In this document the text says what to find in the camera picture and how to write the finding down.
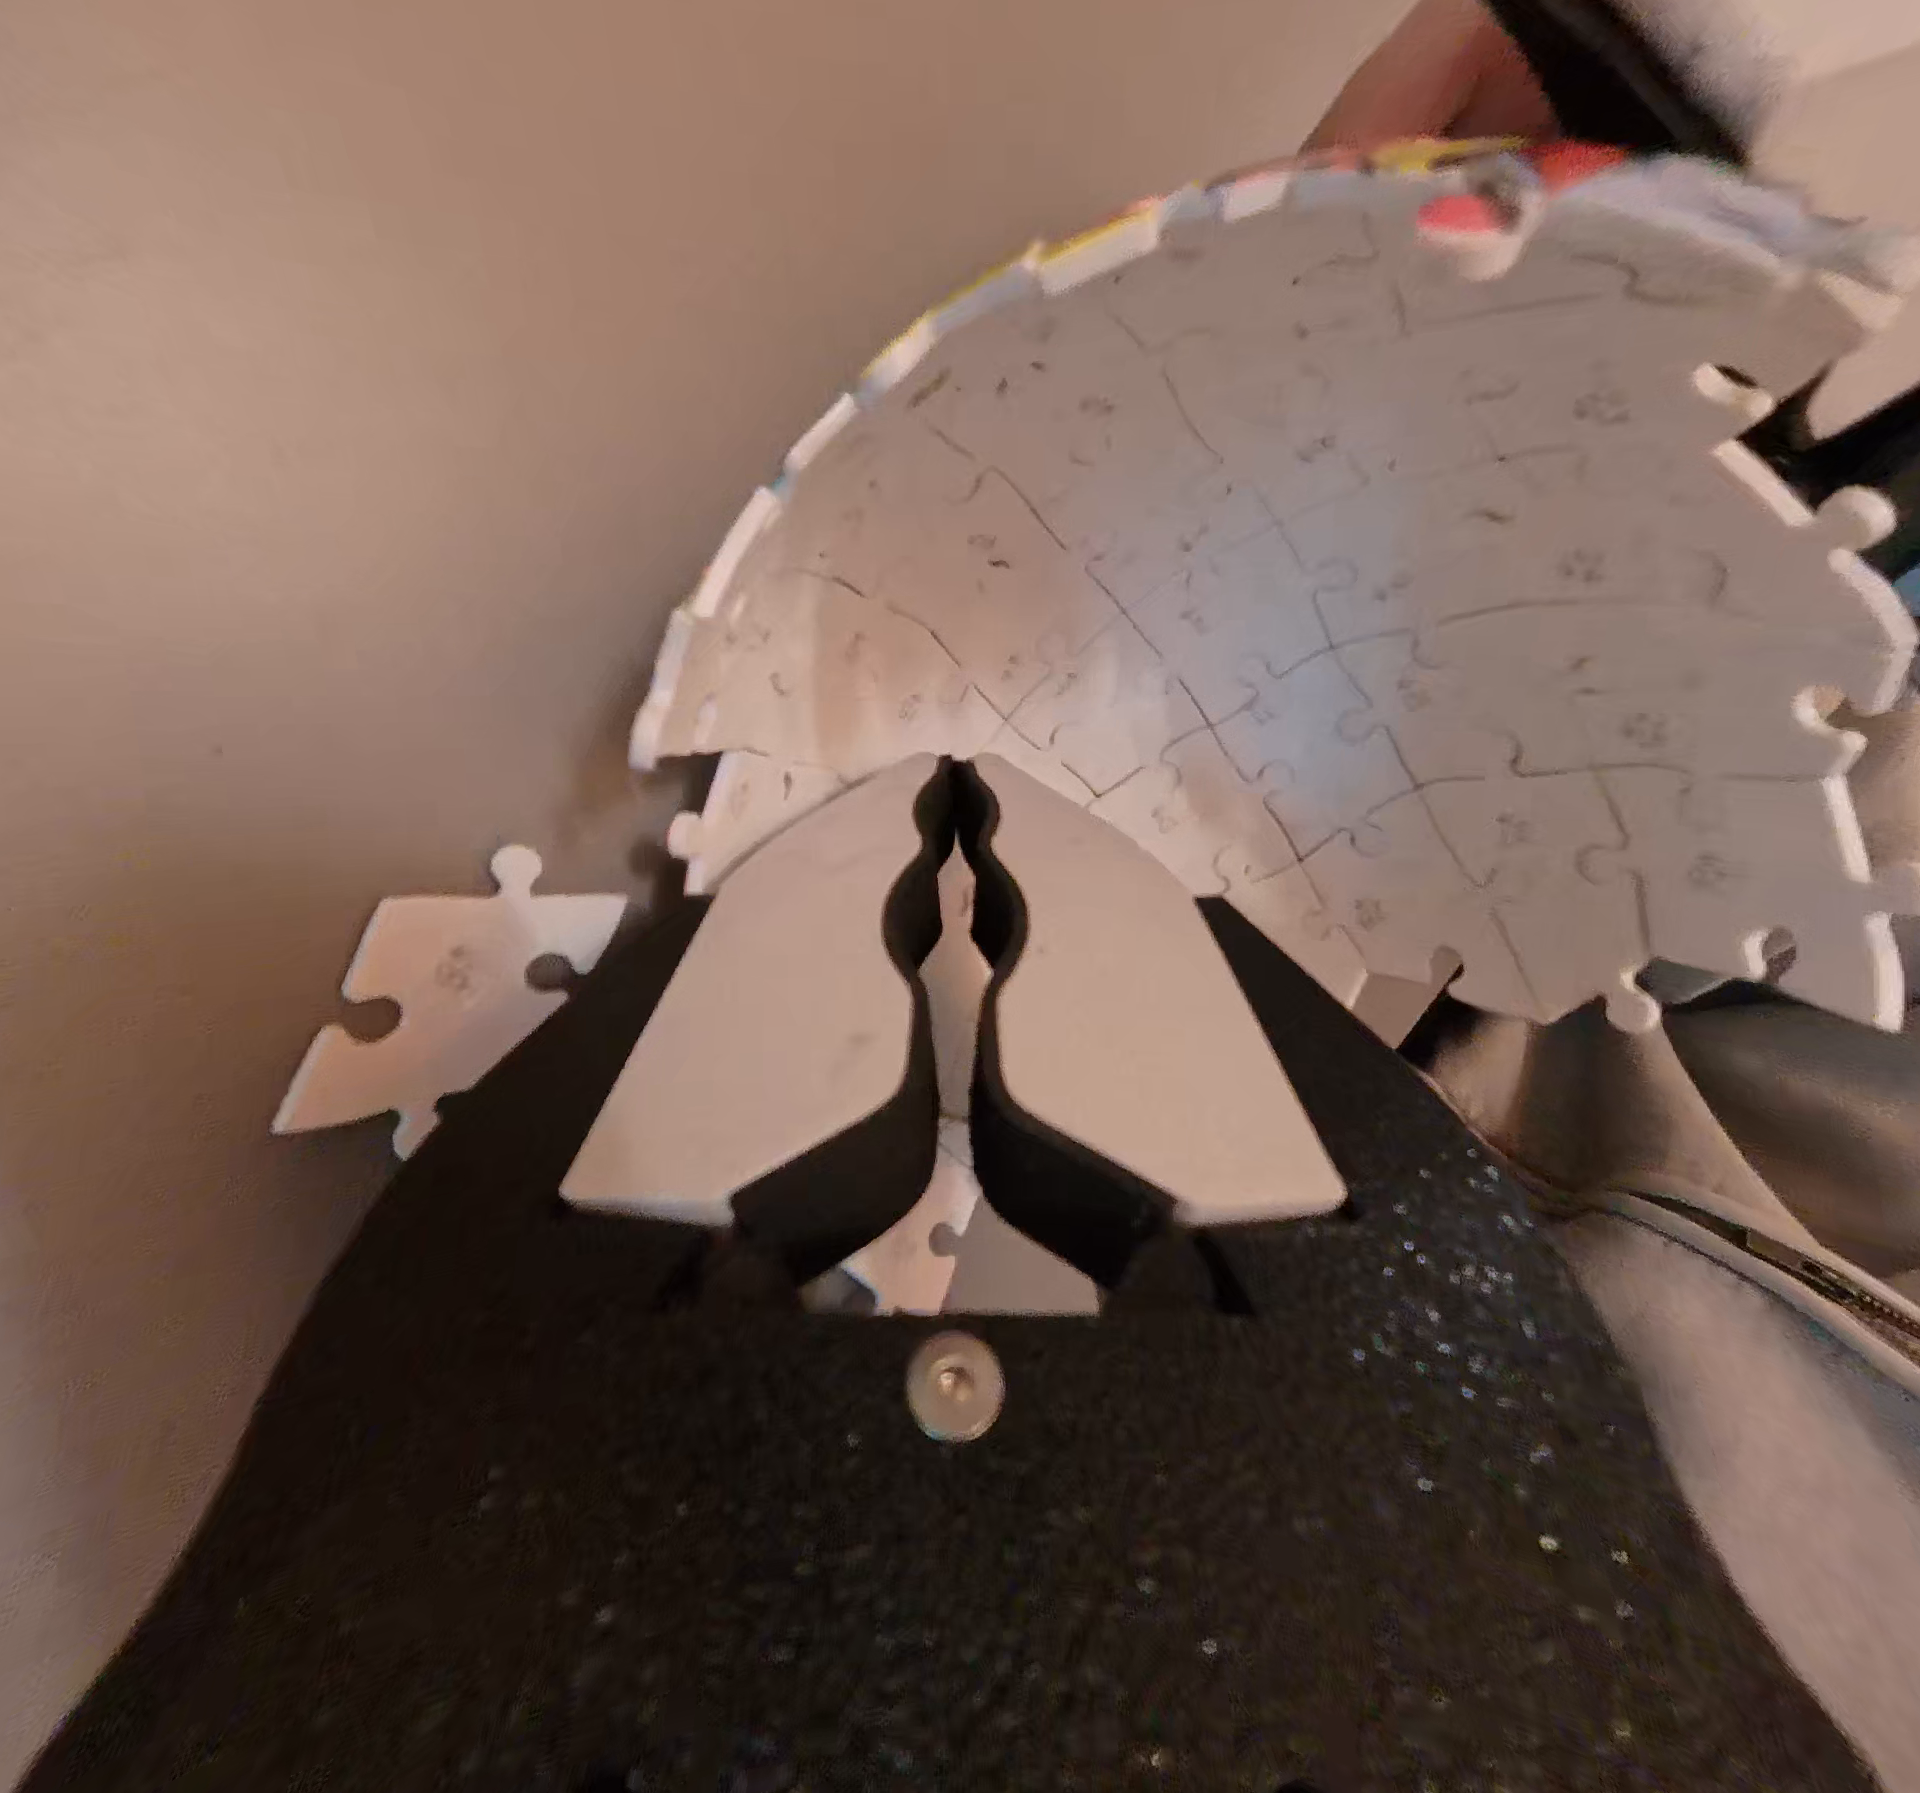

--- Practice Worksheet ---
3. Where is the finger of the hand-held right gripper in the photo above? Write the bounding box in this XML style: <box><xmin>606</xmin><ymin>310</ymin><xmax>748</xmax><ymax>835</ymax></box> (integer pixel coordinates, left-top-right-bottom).
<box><xmin>1453</xmin><ymin>0</ymin><xmax>1805</xmax><ymax>162</ymax></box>

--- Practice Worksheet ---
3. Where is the person's right hand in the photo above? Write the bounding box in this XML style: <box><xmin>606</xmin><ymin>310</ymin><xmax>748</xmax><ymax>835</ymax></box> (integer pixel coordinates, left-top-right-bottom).
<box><xmin>1303</xmin><ymin>0</ymin><xmax>1556</xmax><ymax>160</ymax></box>

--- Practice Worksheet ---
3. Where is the white puzzle piece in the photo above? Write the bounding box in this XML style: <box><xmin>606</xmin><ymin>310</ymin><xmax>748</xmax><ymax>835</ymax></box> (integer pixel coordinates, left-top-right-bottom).
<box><xmin>836</xmin><ymin>1164</ymin><xmax>975</xmax><ymax>1318</ymax></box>
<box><xmin>269</xmin><ymin>846</ymin><xmax>631</xmax><ymax>1162</ymax></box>

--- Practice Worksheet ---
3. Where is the person's beige clothing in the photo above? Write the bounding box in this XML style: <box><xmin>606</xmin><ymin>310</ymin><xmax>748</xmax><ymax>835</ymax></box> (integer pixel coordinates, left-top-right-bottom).
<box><xmin>1403</xmin><ymin>975</ymin><xmax>1920</xmax><ymax>1793</ymax></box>

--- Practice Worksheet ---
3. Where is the colourful cartoon puzzle ball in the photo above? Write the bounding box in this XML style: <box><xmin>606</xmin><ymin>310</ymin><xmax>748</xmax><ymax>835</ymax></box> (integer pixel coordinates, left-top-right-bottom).
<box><xmin>627</xmin><ymin>135</ymin><xmax>1920</xmax><ymax>1037</ymax></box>

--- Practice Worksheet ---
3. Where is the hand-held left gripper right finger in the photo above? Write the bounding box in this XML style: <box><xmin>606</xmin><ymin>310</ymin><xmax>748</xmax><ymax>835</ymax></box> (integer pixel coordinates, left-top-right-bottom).
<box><xmin>958</xmin><ymin>759</ymin><xmax>1349</xmax><ymax>1295</ymax></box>

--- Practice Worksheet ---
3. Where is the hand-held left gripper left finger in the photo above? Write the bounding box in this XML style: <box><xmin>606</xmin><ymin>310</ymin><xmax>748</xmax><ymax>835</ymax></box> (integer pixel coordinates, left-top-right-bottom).
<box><xmin>559</xmin><ymin>759</ymin><xmax>962</xmax><ymax>1266</ymax></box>

